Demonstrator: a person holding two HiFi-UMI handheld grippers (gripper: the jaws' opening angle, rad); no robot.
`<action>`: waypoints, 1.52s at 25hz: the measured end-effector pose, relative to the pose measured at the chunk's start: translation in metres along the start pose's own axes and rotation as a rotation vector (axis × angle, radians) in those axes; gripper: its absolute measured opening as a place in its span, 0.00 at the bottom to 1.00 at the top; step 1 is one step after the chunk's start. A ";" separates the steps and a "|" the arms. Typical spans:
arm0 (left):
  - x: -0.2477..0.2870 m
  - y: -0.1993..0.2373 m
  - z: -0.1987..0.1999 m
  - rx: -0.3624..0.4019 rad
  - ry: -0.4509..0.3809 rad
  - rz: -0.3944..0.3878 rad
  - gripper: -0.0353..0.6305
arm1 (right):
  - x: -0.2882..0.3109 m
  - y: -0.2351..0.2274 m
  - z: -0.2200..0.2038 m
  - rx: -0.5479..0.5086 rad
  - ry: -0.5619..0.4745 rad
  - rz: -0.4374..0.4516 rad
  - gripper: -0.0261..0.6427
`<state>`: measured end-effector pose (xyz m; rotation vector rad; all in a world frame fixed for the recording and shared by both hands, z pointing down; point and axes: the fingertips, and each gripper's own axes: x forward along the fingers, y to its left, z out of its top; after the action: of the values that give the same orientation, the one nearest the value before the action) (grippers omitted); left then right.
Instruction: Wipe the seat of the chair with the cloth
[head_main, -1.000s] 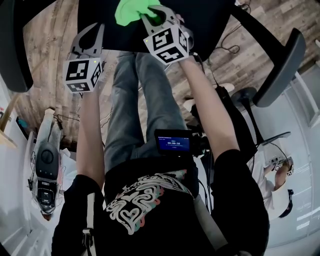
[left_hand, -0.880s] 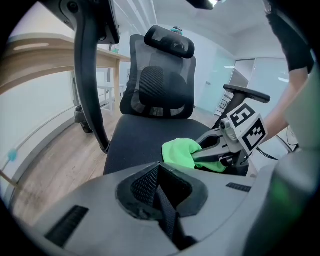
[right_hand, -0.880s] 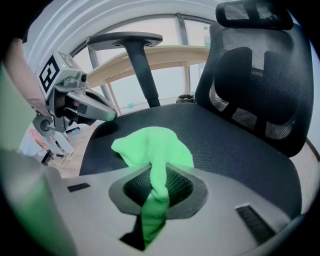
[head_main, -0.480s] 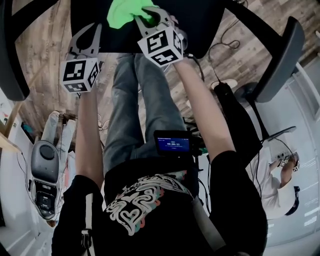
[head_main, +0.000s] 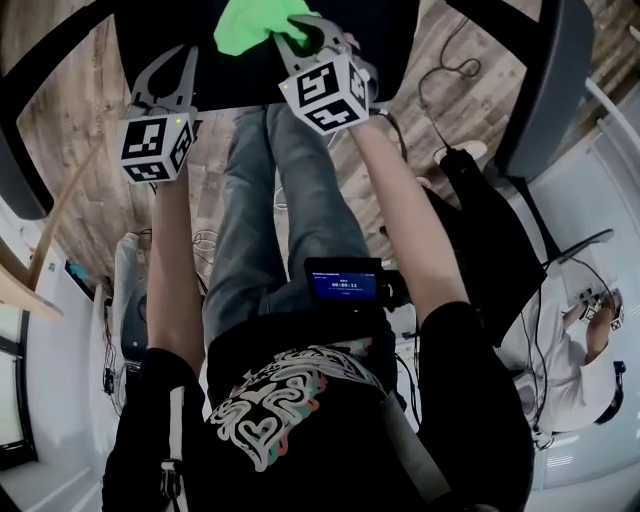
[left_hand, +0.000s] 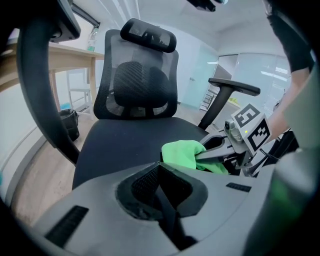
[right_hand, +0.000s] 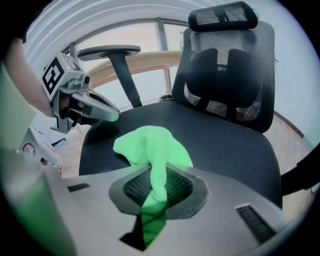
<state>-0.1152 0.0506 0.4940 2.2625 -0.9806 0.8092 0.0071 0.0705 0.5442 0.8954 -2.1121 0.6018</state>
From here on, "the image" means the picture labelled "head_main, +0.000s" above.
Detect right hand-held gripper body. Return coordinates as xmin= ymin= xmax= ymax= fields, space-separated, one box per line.
xmin=277 ymin=46 xmax=380 ymax=137

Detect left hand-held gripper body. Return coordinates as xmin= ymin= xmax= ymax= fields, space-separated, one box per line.
xmin=118 ymin=99 xmax=201 ymax=186

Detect green wiping cloth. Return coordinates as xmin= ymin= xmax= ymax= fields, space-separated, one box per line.
xmin=213 ymin=0 xmax=324 ymax=58

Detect person's right forearm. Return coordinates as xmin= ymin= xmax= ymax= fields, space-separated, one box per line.
xmin=349 ymin=117 xmax=472 ymax=327

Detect person's left forearm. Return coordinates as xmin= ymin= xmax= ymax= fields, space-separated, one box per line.
xmin=144 ymin=179 xmax=209 ymax=374

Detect person's legs in jeans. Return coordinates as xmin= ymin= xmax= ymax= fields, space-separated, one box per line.
xmin=202 ymin=103 xmax=372 ymax=347

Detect white hard-shell backpack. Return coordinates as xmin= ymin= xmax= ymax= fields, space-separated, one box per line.
xmin=113 ymin=232 xmax=152 ymax=362

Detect curved wooden desk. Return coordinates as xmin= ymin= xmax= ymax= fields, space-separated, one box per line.
xmin=0 ymin=144 xmax=104 ymax=322

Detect black waist-mounted screen device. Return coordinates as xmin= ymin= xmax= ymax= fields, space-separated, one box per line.
xmin=303 ymin=256 xmax=402 ymax=317

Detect black framed window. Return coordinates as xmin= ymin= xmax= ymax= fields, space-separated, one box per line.
xmin=0 ymin=309 xmax=40 ymax=472

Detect person's black printed t-shirt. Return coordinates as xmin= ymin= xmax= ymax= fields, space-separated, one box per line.
xmin=102 ymin=299 xmax=537 ymax=512

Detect black floor cable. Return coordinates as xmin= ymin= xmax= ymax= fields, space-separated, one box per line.
xmin=416 ymin=17 xmax=482 ymax=152

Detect white table frame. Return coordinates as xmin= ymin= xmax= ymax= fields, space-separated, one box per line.
xmin=582 ymin=22 xmax=640 ymax=151

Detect grey harness strap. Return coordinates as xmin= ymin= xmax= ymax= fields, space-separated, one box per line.
xmin=378 ymin=393 xmax=452 ymax=504
xmin=159 ymin=386 xmax=190 ymax=512

